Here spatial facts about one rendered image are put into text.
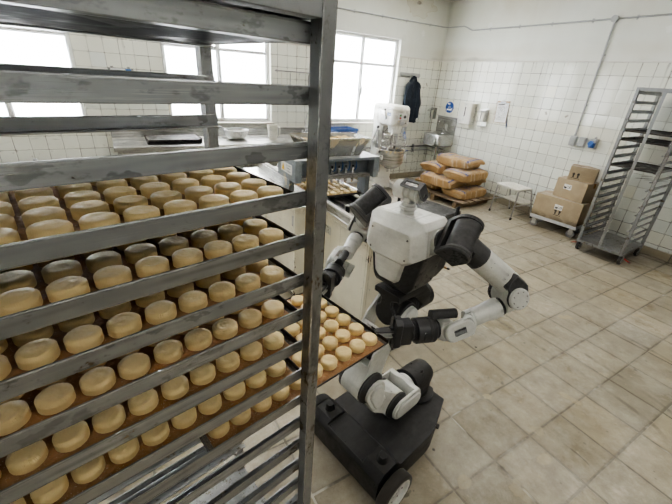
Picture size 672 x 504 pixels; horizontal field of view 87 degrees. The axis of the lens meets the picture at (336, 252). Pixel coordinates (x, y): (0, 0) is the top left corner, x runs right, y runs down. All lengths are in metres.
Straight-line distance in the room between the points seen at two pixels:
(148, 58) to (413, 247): 4.58
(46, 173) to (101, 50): 4.82
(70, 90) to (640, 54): 5.71
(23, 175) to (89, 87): 0.12
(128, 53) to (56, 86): 4.82
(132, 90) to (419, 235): 0.95
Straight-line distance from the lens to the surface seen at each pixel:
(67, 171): 0.53
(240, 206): 0.62
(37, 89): 0.52
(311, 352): 0.86
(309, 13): 0.62
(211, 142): 1.04
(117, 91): 0.53
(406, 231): 1.25
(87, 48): 5.33
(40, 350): 0.68
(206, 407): 0.87
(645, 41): 5.87
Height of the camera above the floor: 1.71
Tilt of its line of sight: 26 degrees down
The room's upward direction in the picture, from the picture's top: 4 degrees clockwise
